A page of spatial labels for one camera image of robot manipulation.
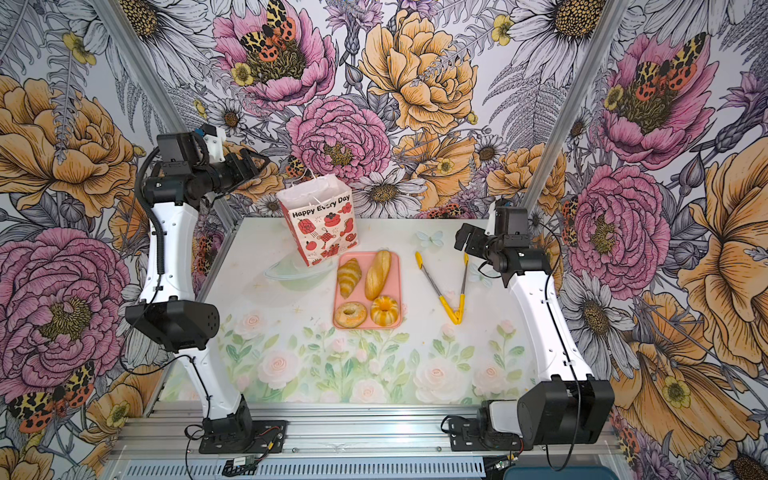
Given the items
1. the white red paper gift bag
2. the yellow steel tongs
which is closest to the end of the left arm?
the white red paper gift bag

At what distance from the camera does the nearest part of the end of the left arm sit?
67 centimetres

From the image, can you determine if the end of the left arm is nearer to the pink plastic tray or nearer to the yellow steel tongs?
the pink plastic tray

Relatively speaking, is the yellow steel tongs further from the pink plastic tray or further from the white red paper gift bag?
the white red paper gift bag

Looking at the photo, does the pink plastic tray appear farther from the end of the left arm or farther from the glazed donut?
the end of the left arm

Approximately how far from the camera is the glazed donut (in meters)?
0.93

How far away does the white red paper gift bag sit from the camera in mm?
943

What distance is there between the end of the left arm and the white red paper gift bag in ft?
0.72
